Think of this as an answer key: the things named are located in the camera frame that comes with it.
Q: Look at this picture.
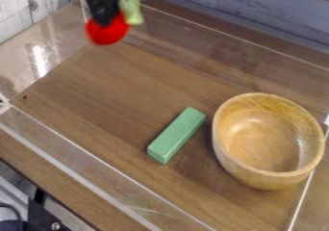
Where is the red plush toy green leaf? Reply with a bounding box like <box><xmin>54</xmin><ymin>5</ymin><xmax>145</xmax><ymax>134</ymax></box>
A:
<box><xmin>84</xmin><ymin>0</ymin><xmax>144</xmax><ymax>45</ymax></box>

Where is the wooden bowl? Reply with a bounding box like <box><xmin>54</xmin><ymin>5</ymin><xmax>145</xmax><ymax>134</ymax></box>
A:
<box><xmin>212</xmin><ymin>92</ymin><xmax>324</xmax><ymax>190</ymax></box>

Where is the green rectangular block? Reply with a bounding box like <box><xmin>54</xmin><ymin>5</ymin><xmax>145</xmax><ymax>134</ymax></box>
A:
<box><xmin>147</xmin><ymin>108</ymin><xmax>205</xmax><ymax>165</ymax></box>

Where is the clear acrylic enclosure wall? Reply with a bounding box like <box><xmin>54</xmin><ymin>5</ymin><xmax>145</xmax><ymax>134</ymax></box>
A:
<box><xmin>0</xmin><ymin>0</ymin><xmax>329</xmax><ymax>231</ymax></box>

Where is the black clamp with cable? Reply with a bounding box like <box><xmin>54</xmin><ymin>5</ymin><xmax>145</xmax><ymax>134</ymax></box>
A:
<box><xmin>0</xmin><ymin>199</ymin><xmax>73</xmax><ymax>231</ymax></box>

